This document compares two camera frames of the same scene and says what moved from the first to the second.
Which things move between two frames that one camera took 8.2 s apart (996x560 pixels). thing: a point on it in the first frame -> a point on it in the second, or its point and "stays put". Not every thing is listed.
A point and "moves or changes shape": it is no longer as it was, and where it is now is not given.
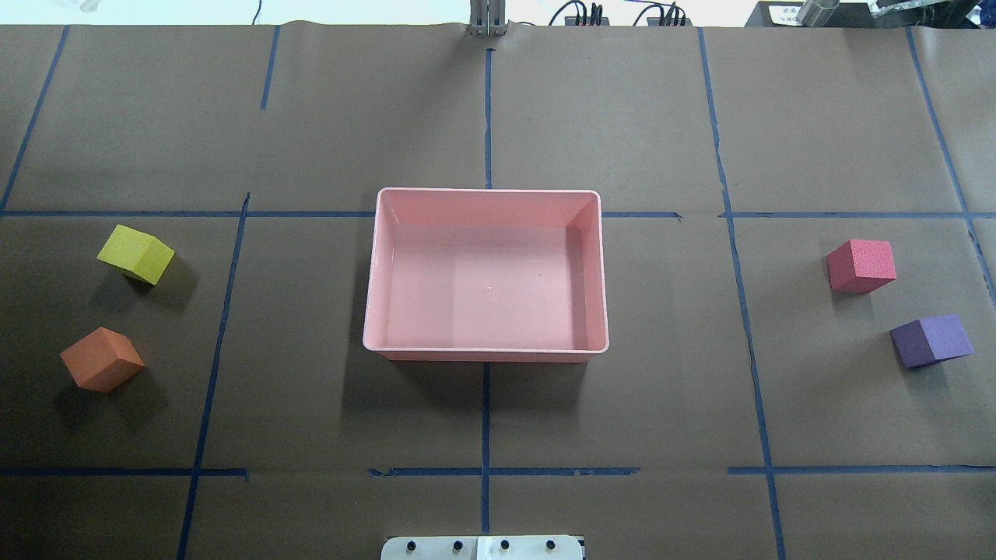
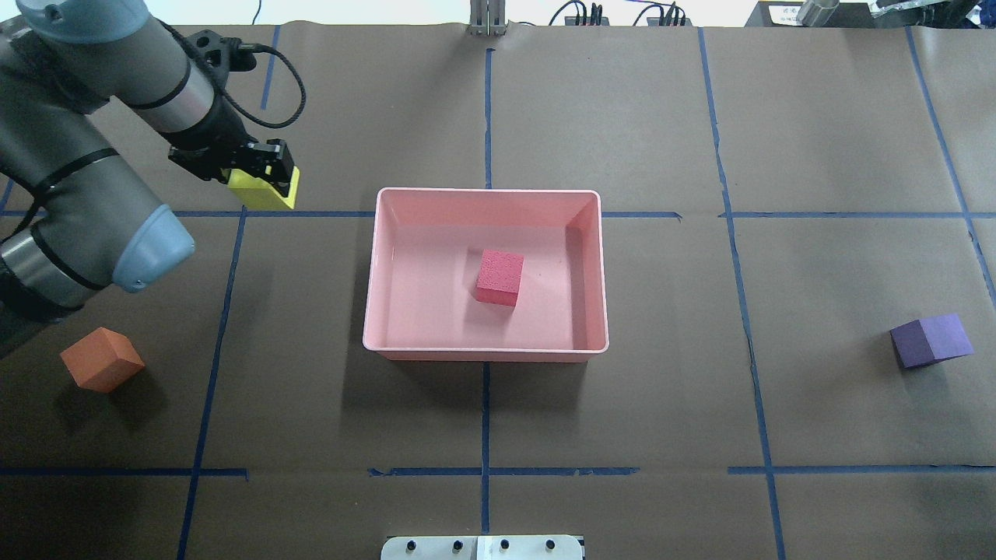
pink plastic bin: [486, 275] stays put
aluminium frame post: [488, 18] stays put
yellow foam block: [136, 253] moves or changes shape
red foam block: [860, 266] -> [499, 277]
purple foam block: [931, 341] stays put
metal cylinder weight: [815, 13] stays put
